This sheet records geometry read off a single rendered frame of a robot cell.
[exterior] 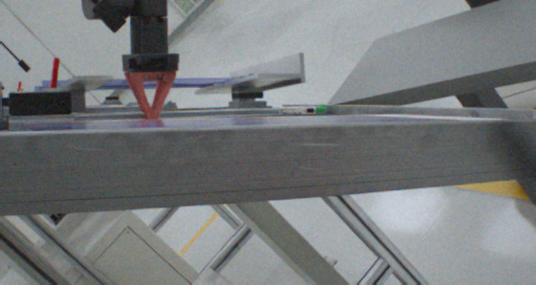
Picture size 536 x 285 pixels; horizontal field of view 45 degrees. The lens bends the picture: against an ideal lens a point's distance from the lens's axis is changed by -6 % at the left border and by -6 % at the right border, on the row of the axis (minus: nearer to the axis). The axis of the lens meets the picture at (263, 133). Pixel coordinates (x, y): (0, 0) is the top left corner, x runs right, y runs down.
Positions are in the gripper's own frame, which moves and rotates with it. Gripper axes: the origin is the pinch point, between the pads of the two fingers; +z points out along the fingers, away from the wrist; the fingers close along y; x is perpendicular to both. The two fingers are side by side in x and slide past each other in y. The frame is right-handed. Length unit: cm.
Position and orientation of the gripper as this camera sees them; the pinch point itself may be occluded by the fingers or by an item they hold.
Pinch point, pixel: (150, 114)
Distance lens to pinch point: 103.3
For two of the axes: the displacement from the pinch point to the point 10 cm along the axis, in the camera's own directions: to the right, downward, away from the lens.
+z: 0.1, 9.9, 1.4
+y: 4.1, 1.2, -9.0
